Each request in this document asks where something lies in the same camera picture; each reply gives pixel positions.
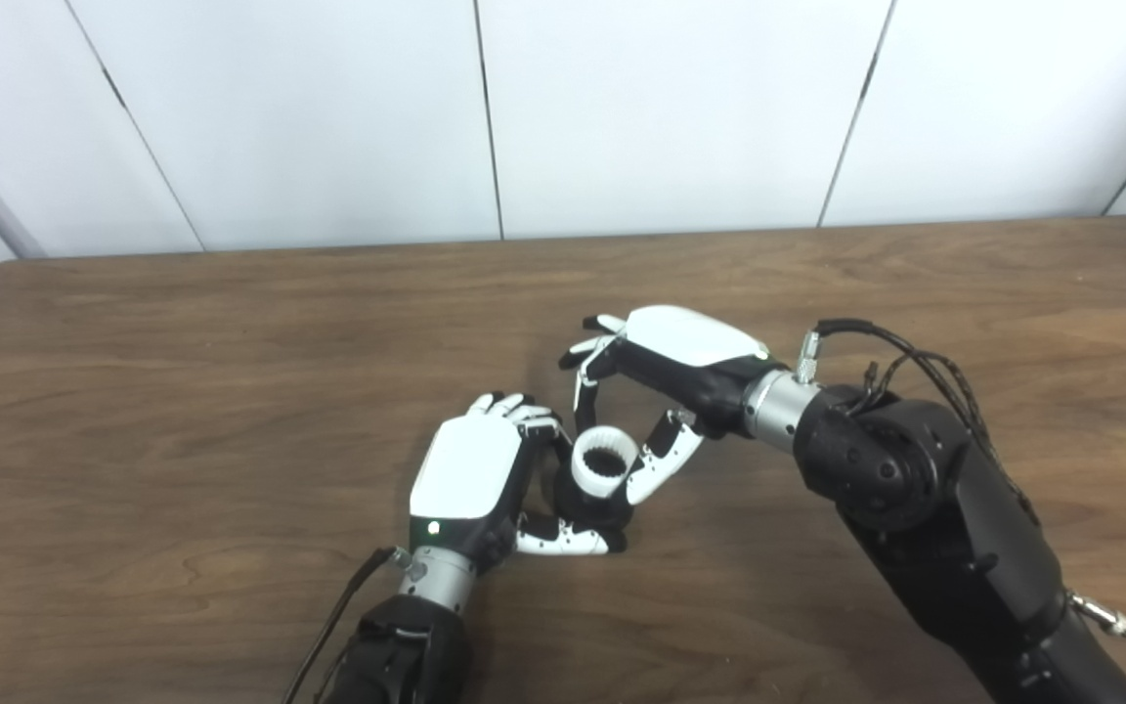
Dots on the white and black left hand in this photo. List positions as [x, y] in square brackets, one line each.
[470, 469]

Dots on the white and black right hand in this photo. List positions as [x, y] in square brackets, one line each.
[690, 342]

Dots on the round black part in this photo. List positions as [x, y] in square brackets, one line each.
[594, 513]

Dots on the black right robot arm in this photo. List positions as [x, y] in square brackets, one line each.
[925, 508]

